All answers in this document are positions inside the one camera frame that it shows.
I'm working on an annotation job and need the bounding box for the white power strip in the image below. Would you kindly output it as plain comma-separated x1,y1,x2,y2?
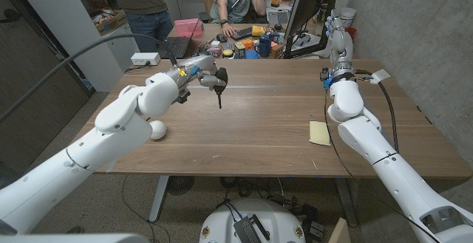
130,52,162,66

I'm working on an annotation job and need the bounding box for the white baseball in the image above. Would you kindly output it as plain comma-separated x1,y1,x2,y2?
149,120,168,141

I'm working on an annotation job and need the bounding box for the black floor fan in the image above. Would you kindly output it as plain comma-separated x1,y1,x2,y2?
166,175,195,196

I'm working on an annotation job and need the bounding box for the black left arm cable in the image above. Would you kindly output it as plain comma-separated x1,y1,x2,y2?
0,32,177,124

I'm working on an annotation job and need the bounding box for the pink plastic box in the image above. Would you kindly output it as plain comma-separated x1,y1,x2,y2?
174,18,204,38

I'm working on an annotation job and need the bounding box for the black box on torso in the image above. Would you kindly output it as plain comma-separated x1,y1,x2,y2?
232,214,270,243

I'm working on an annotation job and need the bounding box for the white cable tag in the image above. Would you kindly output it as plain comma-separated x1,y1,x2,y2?
370,68,392,85

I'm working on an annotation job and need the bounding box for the white lidded canister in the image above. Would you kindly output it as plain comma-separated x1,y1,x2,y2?
338,7,357,30

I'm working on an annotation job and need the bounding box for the beige wooden block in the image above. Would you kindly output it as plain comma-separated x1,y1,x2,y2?
328,218,352,243

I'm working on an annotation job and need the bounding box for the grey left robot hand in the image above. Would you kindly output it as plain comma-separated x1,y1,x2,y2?
175,54,228,93

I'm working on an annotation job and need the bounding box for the black bulb pipette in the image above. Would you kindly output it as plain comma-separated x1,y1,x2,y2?
214,66,229,110

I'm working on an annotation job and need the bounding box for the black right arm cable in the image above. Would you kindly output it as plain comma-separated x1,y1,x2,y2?
354,69,400,154

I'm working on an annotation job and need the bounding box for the cardboard box on shelf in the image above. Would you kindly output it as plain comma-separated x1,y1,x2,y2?
94,9,128,36

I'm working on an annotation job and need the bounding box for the black computer monitor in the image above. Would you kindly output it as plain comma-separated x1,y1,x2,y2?
283,0,335,41
282,0,337,60

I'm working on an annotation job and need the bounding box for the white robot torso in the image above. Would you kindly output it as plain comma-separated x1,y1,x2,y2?
198,197,307,243

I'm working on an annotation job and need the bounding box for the grey table leg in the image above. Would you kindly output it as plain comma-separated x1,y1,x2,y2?
334,177,359,227

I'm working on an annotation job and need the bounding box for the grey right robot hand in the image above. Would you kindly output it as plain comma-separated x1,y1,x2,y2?
324,9,355,75

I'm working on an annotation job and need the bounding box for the yellow sticky note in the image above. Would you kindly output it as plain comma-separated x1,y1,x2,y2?
308,120,332,147

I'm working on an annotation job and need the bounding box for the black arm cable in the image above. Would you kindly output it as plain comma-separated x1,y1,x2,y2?
354,69,400,154
0,32,177,124

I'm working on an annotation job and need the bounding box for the black keyboard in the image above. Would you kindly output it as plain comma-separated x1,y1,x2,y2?
230,26,254,41

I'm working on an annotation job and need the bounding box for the black laptop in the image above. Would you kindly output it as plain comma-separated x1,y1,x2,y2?
157,18,201,60

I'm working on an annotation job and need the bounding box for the white table leg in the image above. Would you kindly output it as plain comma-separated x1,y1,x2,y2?
148,175,170,223

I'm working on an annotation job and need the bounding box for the white shelf cabinet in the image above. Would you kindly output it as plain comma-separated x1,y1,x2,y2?
10,0,141,92

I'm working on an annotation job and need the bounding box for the dark blue mug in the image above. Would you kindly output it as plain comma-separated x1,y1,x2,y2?
254,35,273,58

